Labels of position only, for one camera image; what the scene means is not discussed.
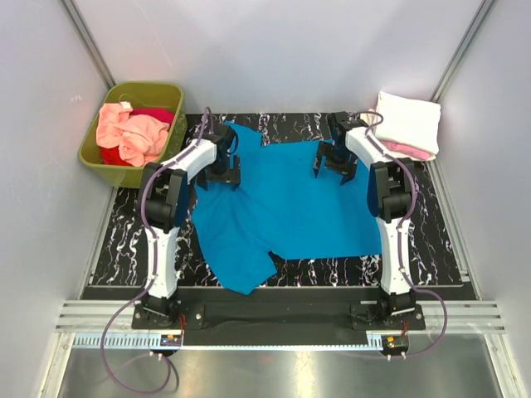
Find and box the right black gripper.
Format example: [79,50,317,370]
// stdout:
[312,141,358,184]

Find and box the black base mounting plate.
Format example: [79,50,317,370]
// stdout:
[132,287,426,341]

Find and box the blue t shirt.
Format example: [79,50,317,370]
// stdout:
[192,123,382,294]

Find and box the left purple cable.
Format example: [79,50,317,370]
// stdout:
[101,106,215,393]

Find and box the aluminium cable duct rail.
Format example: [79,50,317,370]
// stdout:
[73,332,409,352]

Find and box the aluminium frame post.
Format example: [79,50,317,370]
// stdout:
[430,0,498,103]
[58,0,115,90]

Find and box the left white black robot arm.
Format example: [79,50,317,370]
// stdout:
[136,124,241,328]

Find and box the black marble pattern mat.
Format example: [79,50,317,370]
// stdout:
[89,113,465,288]

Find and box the pink folded t shirt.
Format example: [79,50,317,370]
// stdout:
[381,140,436,162]

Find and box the cream folded t shirt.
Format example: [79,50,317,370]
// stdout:
[359,109,383,136]

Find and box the left aluminium frame post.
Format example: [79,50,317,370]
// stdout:
[58,0,115,90]

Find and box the salmon pink t shirt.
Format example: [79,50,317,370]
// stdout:
[95,102,171,168]

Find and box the red t shirt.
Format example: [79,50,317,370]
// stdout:
[99,107,176,167]

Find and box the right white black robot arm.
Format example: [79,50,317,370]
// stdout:
[313,111,417,329]

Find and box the right aluminium frame post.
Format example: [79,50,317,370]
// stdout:
[430,0,498,103]

